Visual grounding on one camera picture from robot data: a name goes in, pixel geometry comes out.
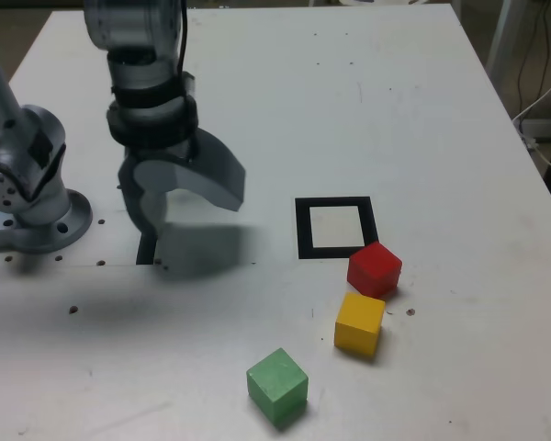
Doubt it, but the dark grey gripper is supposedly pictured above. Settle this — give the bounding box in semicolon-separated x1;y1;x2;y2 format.
117;127;248;241

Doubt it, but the red cube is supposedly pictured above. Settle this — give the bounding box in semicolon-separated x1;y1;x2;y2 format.
346;242;403;299

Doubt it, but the green cube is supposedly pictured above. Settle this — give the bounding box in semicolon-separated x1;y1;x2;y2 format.
246;347;309;426

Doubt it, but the yellow cube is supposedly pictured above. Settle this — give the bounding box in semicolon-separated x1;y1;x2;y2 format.
333;292;387;357

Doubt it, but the black tape square outline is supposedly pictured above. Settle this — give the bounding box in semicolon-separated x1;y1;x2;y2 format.
295;196;380;261

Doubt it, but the black tape strip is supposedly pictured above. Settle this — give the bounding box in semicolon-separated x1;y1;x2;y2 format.
136;232;158;266

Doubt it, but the white metal post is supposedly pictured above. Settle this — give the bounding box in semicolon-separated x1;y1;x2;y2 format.
485;0;525;80

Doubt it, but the white cable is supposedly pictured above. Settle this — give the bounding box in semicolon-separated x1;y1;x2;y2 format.
512;67;551;172

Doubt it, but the thin black hanging cable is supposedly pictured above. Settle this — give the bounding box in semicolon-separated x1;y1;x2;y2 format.
516;0;551;116

